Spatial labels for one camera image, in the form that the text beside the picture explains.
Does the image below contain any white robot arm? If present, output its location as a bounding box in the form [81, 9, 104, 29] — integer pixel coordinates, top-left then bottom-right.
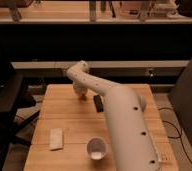
[66, 61, 160, 171]

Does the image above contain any black rectangular block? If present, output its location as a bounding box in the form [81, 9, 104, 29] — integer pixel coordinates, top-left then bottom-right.
[93, 95, 103, 112]

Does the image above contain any white paper cup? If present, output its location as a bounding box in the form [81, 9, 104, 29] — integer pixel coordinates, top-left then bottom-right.
[86, 137, 107, 160]

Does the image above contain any dark round plate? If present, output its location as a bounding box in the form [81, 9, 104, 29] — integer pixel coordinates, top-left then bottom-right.
[139, 94, 147, 112]

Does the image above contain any black office chair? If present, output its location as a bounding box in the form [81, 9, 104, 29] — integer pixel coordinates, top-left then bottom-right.
[0, 46, 39, 171]

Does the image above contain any grey cabinet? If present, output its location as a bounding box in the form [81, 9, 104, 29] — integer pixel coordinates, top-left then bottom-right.
[169, 58, 192, 147]

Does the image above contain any black floor cable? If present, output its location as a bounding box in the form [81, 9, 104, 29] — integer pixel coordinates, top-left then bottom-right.
[157, 106, 192, 171]

